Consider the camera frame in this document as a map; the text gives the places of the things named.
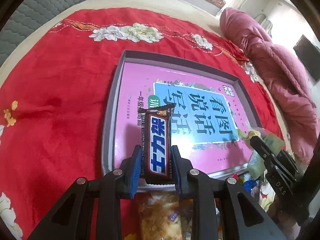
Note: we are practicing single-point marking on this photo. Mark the pink Chinese workbook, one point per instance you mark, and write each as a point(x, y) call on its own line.
point(208, 115)

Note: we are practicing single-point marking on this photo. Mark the grey shallow cardboard box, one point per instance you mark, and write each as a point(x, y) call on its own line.
point(166, 61)

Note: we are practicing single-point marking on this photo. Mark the red floral blanket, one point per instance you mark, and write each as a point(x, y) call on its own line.
point(53, 101)

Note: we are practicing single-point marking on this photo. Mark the black wall television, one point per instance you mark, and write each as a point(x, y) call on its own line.
point(309, 55)

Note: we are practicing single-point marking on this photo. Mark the beige bed sheet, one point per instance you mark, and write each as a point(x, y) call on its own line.
point(174, 8)

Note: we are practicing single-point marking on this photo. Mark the clear orange cracker snack bag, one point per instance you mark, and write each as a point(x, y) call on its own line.
point(164, 216)

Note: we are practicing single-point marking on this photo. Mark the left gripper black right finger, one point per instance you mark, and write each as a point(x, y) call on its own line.
point(220, 201)

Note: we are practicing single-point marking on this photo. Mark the brown Snickers bar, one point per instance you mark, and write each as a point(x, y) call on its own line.
point(156, 144)

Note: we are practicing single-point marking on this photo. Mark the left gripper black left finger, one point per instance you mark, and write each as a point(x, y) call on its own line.
point(87, 200)

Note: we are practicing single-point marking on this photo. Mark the pink quilted comforter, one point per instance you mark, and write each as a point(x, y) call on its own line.
point(284, 76)

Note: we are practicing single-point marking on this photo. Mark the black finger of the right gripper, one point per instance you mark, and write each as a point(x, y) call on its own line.
point(265, 152)

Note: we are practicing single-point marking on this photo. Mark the grey quilted headboard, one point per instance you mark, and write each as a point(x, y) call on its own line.
point(27, 18)

